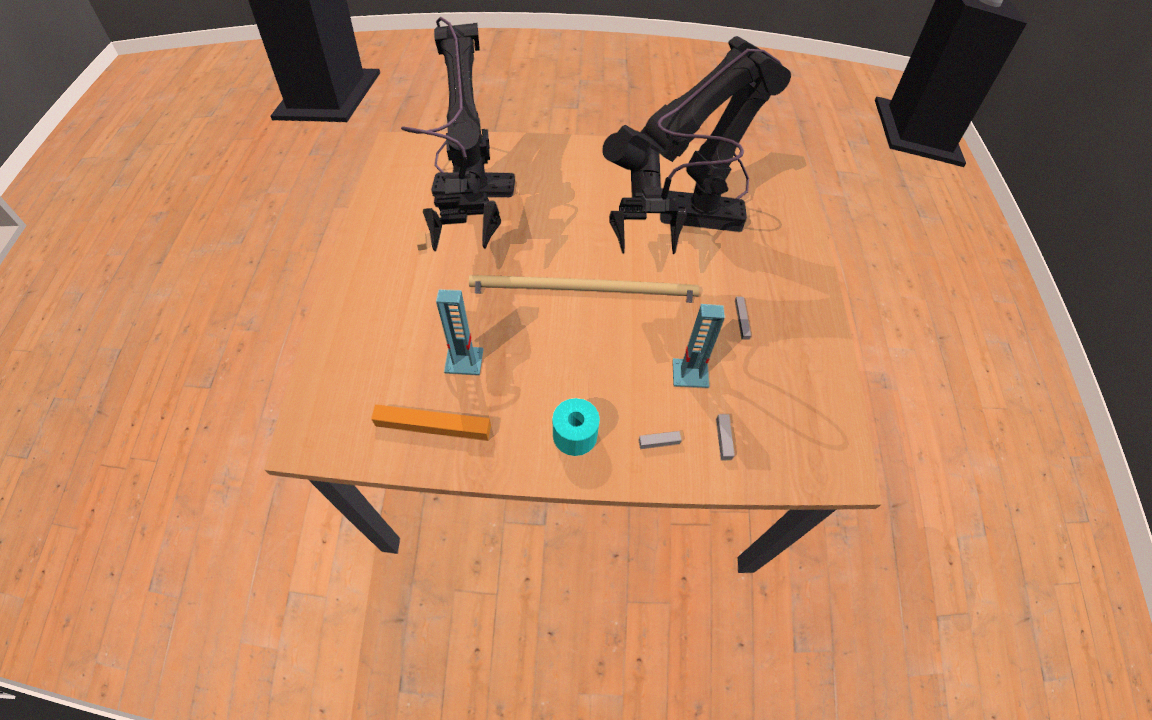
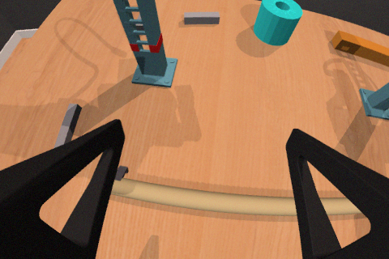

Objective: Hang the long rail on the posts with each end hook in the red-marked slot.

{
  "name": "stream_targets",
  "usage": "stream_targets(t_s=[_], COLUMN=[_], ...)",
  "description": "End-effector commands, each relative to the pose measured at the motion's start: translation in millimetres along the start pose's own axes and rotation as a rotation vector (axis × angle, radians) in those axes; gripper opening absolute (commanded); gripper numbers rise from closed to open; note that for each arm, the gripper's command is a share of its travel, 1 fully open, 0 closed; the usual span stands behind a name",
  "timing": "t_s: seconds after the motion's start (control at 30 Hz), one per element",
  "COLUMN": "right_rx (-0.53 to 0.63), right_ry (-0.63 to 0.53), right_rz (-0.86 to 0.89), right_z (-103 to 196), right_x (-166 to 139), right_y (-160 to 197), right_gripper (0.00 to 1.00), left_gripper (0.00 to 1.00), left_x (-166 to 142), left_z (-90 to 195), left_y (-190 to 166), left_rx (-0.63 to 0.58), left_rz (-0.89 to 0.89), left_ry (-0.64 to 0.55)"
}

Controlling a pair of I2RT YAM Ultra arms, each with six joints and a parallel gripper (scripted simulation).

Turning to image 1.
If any orange rectangular bar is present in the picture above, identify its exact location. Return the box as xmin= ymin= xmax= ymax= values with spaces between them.
xmin=371 ymin=406 xmax=491 ymax=441

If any teal cylinder with center hole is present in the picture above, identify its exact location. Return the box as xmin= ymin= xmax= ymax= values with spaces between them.
xmin=552 ymin=397 xmax=600 ymax=456

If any tan long rod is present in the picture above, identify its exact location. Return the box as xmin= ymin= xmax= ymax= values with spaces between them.
xmin=469 ymin=275 xmax=699 ymax=303

